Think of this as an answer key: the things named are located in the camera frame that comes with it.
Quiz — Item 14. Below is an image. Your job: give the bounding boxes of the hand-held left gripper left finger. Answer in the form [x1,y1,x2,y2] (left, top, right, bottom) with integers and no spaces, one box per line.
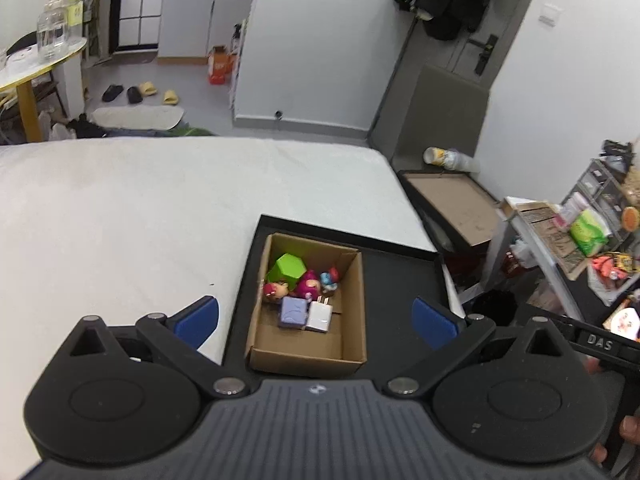
[55,296,261,401]

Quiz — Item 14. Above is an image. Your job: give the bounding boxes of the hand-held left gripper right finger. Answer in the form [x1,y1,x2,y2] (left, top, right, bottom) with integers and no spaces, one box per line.
[382,297,583,401]

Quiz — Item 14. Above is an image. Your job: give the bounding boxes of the black tray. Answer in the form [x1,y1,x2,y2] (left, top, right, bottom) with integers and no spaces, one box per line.
[220,214,453,386]

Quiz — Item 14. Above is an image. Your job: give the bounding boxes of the brown-haired girl figurine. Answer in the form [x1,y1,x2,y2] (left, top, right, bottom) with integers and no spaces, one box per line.
[263,281,291,304]

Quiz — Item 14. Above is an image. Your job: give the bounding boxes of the purple cube toy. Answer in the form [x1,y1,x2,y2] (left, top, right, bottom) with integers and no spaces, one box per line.
[278,296,308,331]

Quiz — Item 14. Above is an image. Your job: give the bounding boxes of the green hexagonal block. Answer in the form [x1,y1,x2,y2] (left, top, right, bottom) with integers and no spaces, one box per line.
[266,253,307,283]

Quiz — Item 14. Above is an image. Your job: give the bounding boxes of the brown cardboard box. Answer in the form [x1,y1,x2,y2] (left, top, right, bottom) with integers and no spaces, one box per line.
[245,232,368,378]

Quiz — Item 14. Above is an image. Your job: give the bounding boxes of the pink bear figurine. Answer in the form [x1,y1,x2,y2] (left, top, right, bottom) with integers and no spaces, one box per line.
[292,270,323,301]

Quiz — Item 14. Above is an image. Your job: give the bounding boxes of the white plug charger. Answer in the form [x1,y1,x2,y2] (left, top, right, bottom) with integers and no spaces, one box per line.
[305,297,333,333]

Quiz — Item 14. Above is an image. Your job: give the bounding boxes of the person's right hand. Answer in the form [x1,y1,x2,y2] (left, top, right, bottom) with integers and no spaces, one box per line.
[590,412,640,467]

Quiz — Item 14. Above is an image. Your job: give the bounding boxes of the desk with white legs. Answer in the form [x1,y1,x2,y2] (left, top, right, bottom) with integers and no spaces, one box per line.
[487,197,640,341]

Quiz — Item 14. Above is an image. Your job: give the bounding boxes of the black trash bin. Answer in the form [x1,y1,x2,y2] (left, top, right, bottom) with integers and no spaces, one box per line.
[472,290,518,328]

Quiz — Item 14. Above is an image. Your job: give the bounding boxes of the red snack packets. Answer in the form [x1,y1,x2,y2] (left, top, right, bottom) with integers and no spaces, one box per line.
[590,252,640,306]

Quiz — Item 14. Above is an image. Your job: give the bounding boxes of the red basket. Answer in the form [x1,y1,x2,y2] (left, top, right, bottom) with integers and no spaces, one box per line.
[505,247,536,278]

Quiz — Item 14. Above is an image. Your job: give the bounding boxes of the green wet wipes pack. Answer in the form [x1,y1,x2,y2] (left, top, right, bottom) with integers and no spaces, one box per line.
[570,208,612,256]

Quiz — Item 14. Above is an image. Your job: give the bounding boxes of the black framed board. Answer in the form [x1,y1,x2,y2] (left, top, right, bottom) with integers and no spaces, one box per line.
[397,169,506,256]

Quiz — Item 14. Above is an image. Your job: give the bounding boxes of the printed cardboard sheet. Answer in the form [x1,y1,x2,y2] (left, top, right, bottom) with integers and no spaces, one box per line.
[505,200,591,281]

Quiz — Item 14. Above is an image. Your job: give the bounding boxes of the pink bottle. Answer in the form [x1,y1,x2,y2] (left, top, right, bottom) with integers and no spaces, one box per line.
[555,192,588,231]

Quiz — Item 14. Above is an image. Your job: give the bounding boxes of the grey drawer organiser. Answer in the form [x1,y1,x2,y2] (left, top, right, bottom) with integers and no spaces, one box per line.
[562,159,631,241]

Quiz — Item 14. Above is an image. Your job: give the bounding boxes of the woven basket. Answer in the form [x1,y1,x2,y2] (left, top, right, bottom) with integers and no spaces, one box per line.
[620,165,640,206]

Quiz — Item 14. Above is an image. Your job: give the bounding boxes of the stack of paper cups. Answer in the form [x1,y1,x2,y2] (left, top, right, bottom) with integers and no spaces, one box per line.
[423,146,481,173]

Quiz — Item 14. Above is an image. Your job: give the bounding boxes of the dark cloth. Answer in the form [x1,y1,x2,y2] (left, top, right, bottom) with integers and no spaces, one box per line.
[65,115,216,139]

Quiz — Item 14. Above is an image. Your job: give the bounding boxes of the black toy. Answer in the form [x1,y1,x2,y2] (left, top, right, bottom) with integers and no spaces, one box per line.
[600,139,636,161]

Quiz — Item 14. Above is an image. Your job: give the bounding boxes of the grey padded panel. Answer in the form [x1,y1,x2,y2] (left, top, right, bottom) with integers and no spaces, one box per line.
[367,62,491,171]

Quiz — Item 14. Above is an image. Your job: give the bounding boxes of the white floor mat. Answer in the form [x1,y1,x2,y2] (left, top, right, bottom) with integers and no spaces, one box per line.
[92,106,186,131]

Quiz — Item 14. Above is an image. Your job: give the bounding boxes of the orange cardboard box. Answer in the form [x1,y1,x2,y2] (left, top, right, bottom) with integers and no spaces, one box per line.
[207,46,236,85]

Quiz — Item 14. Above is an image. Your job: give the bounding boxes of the white kitchen cabinet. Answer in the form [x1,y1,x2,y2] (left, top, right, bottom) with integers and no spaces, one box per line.
[159,0,253,66]

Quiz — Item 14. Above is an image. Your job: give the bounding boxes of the round table with yellow legs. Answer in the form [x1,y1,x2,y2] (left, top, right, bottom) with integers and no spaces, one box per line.
[0,36,88,143]

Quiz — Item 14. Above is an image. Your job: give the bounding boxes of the grey door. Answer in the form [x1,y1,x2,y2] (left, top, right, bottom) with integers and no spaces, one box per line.
[447,0,546,81]

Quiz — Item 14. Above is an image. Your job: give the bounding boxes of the black-framed glass door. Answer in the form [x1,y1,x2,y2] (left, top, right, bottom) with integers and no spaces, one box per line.
[110,0,173,53]

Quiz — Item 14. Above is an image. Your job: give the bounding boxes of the large clear glass bottle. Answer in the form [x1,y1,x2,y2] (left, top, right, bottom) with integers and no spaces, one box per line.
[37,0,70,63]

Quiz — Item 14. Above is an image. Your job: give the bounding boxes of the clear bottle with yellow label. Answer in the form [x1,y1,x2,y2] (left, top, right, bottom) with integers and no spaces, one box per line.
[67,0,93,38]

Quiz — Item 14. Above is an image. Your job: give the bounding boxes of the black door handle lock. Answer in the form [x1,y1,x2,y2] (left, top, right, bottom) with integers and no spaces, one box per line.
[474,35,498,76]

